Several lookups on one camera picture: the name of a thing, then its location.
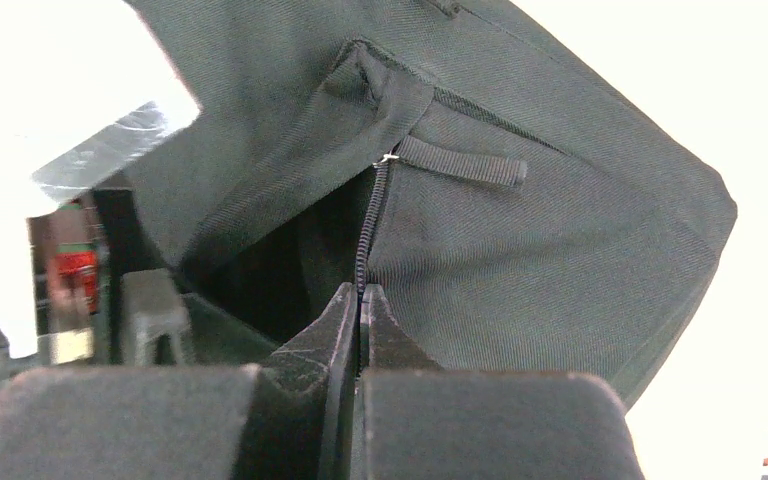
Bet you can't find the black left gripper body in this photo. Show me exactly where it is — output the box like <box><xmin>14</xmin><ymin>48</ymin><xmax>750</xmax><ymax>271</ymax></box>
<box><xmin>29</xmin><ymin>188</ymin><xmax>277</xmax><ymax>366</ymax></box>

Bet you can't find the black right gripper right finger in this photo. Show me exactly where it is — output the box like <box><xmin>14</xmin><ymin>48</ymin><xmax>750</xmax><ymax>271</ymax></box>
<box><xmin>356</xmin><ymin>285</ymin><xmax>643</xmax><ymax>480</ymax></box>

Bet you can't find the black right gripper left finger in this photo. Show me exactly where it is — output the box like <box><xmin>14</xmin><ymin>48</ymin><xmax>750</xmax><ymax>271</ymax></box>
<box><xmin>0</xmin><ymin>283</ymin><xmax>358</xmax><ymax>479</ymax></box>

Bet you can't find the black student backpack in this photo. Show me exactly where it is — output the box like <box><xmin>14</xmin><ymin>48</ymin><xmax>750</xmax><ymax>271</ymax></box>
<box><xmin>110</xmin><ymin>1</ymin><xmax>737</xmax><ymax>403</ymax></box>

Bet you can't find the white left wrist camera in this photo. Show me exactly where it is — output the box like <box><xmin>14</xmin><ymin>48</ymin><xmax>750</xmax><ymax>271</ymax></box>
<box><xmin>0</xmin><ymin>1</ymin><xmax>201</xmax><ymax>358</ymax></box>

